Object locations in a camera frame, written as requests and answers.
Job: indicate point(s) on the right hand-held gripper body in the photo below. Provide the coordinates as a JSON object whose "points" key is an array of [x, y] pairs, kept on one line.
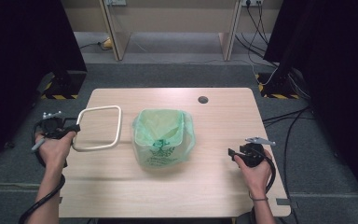
{"points": [[253, 155]]}

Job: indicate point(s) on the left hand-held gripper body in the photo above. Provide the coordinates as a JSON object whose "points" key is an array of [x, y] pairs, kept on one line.
{"points": [[51, 126]]}

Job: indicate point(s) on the green plastic bag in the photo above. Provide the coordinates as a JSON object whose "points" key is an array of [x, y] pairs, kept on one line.
{"points": [[164, 152]]}

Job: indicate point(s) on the cream bin with smiley face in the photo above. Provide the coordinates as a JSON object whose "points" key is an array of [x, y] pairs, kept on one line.
{"points": [[158, 124]]}

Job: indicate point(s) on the person's right hand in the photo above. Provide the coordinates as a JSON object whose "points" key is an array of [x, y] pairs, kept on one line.
{"points": [[256, 180]]}

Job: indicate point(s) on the person's left hand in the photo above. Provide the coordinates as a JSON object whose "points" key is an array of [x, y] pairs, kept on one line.
{"points": [[54, 152]]}

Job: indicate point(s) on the black stand base striped tape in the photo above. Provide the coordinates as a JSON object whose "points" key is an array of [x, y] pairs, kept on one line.
{"points": [[65, 85], [276, 88]]}

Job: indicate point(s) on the thin wrist band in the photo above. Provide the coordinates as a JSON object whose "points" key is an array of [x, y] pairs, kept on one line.
{"points": [[258, 198]]}

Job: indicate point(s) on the grey tape strip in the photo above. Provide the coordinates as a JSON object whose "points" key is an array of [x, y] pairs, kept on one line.
{"points": [[286, 202]]}

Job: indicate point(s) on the black curtain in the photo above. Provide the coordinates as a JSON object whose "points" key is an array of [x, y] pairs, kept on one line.
{"points": [[338, 77], [18, 56]]}

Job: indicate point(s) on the yellow object on floor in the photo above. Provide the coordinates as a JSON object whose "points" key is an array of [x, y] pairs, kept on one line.
{"points": [[107, 43]]}

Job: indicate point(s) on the wall socket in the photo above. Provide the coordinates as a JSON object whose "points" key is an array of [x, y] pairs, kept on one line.
{"points": [[115, 2], [252, 2]]}

